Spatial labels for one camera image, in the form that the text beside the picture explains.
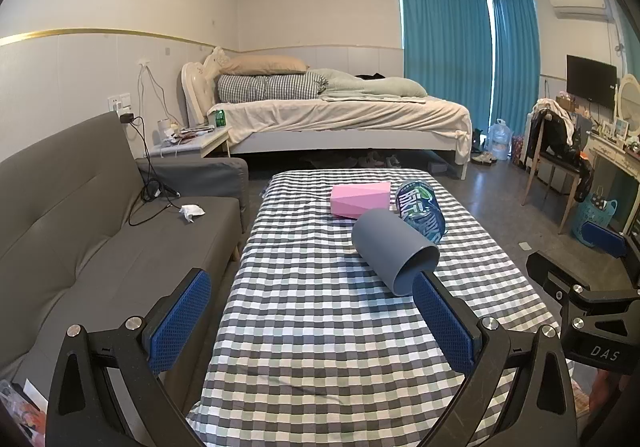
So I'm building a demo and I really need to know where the blue green labelled can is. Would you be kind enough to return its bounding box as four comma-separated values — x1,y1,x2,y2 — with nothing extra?
393,180,446,246

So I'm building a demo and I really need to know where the grey cup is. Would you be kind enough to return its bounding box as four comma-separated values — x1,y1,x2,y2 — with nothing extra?
351,208,441,297

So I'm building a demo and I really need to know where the white air conditioner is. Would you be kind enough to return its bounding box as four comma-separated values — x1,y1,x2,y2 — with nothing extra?
547,0,616,22

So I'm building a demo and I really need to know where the grey sofa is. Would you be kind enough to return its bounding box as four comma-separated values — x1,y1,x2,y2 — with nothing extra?
0,112,250,410

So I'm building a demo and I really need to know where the beige pillow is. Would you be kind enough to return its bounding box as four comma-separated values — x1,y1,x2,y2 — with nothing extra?
218,54,309,77

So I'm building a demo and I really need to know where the black television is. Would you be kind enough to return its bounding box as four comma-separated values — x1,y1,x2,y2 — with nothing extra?
566,54,619,111

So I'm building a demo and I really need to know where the white dressing table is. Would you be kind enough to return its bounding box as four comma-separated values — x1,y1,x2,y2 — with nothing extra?
582,131,640,237

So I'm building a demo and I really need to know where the pink box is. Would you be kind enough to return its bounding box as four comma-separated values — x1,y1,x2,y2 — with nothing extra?
329,181,393,220

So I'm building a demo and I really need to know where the clothes pile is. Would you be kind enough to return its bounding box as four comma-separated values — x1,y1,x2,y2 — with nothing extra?
529,96,585,159

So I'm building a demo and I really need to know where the white charging cable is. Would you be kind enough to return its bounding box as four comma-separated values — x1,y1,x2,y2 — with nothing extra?
137,58,182,129

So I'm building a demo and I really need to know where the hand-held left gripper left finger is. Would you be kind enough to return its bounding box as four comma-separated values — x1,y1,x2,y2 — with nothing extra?
46,268,213,447

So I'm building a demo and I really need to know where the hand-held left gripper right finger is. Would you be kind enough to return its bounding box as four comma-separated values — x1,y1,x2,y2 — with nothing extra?
413,271,582,447

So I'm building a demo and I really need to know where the white nightstand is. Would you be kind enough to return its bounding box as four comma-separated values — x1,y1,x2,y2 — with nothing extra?
149,126,232,159

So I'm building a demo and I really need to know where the wooden chair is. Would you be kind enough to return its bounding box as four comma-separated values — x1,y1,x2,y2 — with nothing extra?
520,108,594,229

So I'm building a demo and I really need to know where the black charger cable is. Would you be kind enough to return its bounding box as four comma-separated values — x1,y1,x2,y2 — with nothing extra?
120,113,182,227

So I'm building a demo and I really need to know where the white vanity mirror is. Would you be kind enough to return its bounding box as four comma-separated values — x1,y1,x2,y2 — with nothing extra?
612,72,640,138

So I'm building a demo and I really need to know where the clear water jug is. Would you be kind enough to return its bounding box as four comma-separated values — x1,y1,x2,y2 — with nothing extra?
487,118,514,162

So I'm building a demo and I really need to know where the wide teal curtain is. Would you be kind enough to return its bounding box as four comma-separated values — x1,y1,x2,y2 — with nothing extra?
397,0,494,129

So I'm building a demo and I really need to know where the blue laundry basket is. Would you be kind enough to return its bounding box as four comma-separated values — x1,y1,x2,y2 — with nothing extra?
572,197,619,246

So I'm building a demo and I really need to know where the colourful packet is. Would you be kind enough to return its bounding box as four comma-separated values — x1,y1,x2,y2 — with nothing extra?
0,378,47,430

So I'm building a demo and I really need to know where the white bed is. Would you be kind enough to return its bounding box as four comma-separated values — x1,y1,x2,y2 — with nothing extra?
180,46,474,181

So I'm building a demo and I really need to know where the narrow teal curtain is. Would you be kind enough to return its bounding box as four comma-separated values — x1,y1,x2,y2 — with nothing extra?
490,0,542,129

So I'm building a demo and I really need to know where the light green blanket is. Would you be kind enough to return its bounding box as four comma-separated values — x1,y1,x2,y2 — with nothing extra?
305,68,429,102

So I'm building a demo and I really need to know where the checkered quilt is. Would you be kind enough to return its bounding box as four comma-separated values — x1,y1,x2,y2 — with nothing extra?
216,72,329,103

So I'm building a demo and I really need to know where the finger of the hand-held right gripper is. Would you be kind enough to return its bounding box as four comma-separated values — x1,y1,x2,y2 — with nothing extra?
526,250,595,302
583,221,632,264

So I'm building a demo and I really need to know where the checkered tablecloth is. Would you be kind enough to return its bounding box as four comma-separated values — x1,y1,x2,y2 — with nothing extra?
185,168,566,447

